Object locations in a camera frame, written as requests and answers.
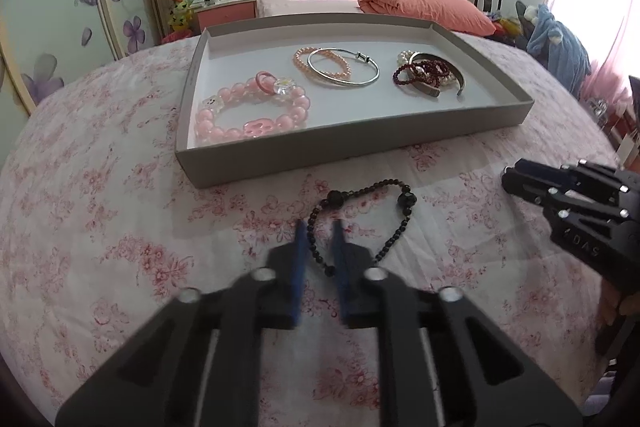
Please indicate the pink nightstand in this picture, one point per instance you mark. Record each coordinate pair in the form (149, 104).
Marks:
(225, 14)

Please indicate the thin silver bangle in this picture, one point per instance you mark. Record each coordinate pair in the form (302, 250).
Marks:
(361, 57)

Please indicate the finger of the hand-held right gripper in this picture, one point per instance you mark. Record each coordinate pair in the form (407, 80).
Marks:
(530, 187)
(550, 172)

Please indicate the pile of colourful clothes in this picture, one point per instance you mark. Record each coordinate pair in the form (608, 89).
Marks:
(507, 27)

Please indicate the person's right hand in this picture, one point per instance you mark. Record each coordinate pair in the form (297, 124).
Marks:
(612, 307)

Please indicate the plain pink mattress sheet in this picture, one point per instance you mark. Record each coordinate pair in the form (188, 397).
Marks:
(280, 4)

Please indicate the flower print wardrobe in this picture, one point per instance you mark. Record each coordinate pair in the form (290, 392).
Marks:
(60, 7)

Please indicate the blue plush clothing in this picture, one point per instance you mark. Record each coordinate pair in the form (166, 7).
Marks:
(555, 42)

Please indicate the grey cardboard tray box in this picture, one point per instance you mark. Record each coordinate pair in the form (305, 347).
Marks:
(350, 147)

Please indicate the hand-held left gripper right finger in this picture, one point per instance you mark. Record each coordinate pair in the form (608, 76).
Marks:
(340, 267)

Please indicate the wide silver cuff bangle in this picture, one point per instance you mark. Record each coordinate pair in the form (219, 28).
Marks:
(457, 77)

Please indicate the orange pillow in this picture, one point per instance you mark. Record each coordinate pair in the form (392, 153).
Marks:
(430, 7)

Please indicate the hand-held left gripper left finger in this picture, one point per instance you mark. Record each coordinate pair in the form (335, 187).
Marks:
(299, 272)

